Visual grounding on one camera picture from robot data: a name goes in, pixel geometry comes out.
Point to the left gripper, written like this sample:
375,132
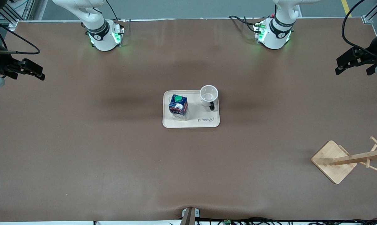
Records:
373,53

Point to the blue milk carton green cap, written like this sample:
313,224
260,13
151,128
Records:
178,107

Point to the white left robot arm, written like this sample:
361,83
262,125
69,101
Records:
276,39

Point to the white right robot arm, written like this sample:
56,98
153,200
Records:
102,40

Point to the wooden cup hanging rack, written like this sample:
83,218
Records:
332,162

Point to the beige plastic serving tray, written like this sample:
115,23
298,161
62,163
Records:
201,120

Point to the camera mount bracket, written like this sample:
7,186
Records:
190,216

